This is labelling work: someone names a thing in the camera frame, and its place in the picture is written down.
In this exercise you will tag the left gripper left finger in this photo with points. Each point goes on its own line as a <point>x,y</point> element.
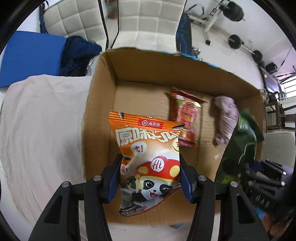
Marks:
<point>60,218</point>

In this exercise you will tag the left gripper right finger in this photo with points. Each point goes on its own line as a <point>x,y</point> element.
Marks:
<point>238,219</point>

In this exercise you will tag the white padded chair left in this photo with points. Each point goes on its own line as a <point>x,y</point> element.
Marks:
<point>77,18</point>

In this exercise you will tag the grey office chair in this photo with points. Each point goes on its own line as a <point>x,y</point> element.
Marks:
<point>279,147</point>

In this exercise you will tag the grey table cloth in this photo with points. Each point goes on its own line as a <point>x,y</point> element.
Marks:
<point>41,127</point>

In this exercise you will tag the black tripod stand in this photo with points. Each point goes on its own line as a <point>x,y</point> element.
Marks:
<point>286,64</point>

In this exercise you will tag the chrome dumbbell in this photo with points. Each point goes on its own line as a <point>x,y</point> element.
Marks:
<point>195,51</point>

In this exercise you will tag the white padded chair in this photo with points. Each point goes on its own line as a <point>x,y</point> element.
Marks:
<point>148,25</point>
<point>77,18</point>

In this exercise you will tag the blue foam mat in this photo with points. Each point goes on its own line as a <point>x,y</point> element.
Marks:
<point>30,54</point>

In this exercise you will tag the barbell on rack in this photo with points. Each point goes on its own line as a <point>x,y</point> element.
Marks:
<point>233,11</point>

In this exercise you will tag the black blue bench pad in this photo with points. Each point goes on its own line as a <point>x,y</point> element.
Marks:
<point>184,35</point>

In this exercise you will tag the red floral snack packet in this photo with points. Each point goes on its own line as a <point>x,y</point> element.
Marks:
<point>187,109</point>

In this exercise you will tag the dark blue cloth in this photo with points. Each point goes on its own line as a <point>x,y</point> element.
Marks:
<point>76,56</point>

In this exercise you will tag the brown wooden chair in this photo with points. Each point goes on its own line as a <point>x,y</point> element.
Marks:
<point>281,118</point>

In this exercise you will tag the green snack packet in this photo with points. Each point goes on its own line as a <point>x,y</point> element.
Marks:
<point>241,149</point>

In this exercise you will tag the black speaker box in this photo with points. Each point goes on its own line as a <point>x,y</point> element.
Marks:
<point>271,68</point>

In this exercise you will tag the white padded chair right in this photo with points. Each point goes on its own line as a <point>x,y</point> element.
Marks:
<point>148,25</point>

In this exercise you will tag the floor barbell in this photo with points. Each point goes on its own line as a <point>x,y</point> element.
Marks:
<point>236,43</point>

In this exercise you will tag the orange panda snack packet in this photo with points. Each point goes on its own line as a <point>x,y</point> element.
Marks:
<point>150,168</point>

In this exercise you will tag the purple towel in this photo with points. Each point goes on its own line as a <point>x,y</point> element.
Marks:
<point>227,121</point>

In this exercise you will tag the open cardboard box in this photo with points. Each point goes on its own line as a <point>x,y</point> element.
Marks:
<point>138,82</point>

